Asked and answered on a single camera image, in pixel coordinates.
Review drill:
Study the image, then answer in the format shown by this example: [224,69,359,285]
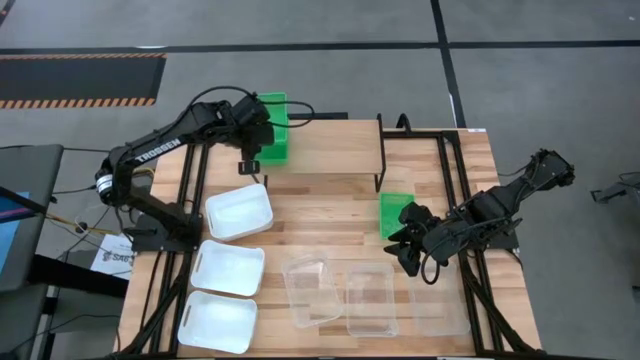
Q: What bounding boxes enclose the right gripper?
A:
[383,214,466,277]

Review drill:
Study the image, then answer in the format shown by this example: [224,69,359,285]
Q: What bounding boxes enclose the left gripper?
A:
[238,123,275,176]

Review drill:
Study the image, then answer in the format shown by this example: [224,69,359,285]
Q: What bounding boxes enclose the green slotted plastic basket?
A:
[258,122,291,167]
[257,92,290,146]
[378,192,416,241]

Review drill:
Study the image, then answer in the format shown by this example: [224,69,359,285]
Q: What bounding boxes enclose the white plastic basket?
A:
[204,183,275,243]
[177,289,259,355]
[189,238,266,298]

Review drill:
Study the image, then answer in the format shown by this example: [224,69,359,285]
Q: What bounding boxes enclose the clear plastic basket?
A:
[280,252,345,330]
[345,262,400,338]
[409,262,472,337]

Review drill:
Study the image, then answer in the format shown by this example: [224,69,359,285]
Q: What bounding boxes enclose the wooden shelf with black legs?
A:
[257,113,389,194]

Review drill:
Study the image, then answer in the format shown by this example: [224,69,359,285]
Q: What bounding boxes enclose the white printed paper sign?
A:
[90,233,136,281]

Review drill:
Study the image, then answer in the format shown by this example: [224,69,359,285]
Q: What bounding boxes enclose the black hazard-striped floor mat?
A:
[0,52,168,110]

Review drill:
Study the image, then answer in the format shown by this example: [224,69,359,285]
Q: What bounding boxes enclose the black stand foot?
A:
[590,172,640,204]

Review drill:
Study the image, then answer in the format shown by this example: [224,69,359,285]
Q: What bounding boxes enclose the blue sheet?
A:
[0,192,30,275]

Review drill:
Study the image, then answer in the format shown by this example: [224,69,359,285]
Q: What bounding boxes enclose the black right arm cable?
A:
[421,249,442,285]

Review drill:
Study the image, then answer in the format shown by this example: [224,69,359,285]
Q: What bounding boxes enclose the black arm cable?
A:
[421,249,442,285]
[185,85,316,130]

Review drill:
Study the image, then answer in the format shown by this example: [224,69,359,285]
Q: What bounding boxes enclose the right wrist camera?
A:
[398,201,432,227]

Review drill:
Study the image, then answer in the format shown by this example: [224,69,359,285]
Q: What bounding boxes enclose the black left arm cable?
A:
[185,85,316,130]

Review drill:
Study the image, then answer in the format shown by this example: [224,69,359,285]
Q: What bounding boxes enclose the yellow cable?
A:
[45,167,155,237]

